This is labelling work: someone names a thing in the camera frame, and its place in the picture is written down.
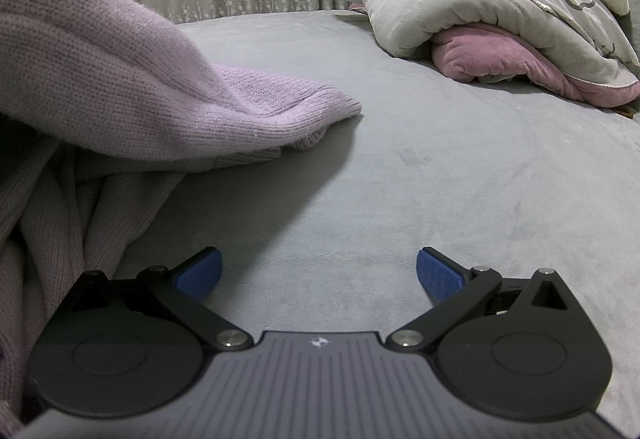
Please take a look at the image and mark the lilac knit sweater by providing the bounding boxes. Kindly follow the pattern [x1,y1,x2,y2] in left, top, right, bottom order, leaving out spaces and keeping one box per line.
[0,0,362,435]

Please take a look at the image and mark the grey bed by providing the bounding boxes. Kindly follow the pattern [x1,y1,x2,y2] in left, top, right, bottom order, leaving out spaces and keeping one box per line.
[114,9,640,437]

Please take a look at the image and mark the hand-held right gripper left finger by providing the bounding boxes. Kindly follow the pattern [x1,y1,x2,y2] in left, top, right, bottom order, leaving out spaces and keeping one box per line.
[60,246,254,352]

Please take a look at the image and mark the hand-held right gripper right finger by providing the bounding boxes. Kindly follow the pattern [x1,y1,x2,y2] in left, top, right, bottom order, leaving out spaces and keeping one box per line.
[386,246,585,353]

